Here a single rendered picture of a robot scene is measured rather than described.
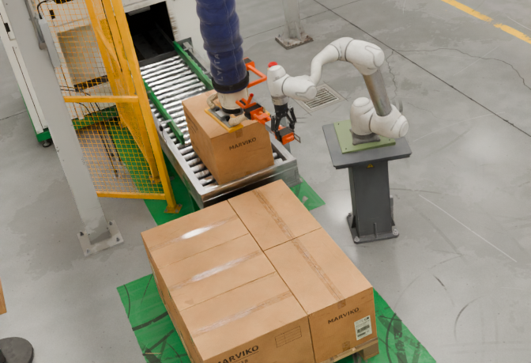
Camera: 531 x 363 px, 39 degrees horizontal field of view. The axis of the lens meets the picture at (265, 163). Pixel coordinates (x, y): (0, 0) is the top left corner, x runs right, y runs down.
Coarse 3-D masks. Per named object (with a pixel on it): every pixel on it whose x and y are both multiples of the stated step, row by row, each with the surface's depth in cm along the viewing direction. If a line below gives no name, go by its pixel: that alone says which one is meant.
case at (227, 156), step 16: (192, 96) 525; (208, 96) 522; (192, 112) 507; (192, 128) 520; (208, 128) 487; (240, 128) 482; (256, 128) 487; (192, 144) 541; (208, 144) 489; (224, 144) 483; (240, 144) 488; (256, 144) 494; (208, 160) 507; (224, 160) 489; (240, 160) 494; (256, 160) 500; (272, 160) 505; (224, 176) 496; (240, 176) 501
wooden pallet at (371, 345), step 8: (160, 296) 496; (168, 312) 485; (176, 328) 473; (184, 344) 451; (360, 344) 425; (368, 344) 427; (376, 344) 430; (344, 352) 422; (352, 352) 425; (360, 352) 434; (368, 352) 431; (376, 352) 434; (192, 360) 449; (328, 360) 420; (336, 360) 422
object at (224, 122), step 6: (210, 108) 470; (216, 108) 464; (210, 114) 465; (216, 114) 463; (216, 120) 459; (222, 120) 456; (228, 120) 453; (222, 126) 453; (228, 126) 449; (234, 126) 450; (240, 126) 449
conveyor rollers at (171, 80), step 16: (160, 64) 673; (176, 64) 669; (160, 80) 642; (176, 80) 638; (192, 80) 634; (160, 96) 618; (176, 96) 614; (176, 112) 592; (176, 144) 553; (192, 160) 532; (208, 176) 520
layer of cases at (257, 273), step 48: (288, 192) 485; (144, 240) 467; (192, 240) 459; (240, 240) 453; (288, 240) 447; (192, 288) 425; (240, 288) 419; (288, 288) 415; (336, 288) 408; (192, 336) 394; (240, 336) 389; (288, 336) 397; (336, 336) 413
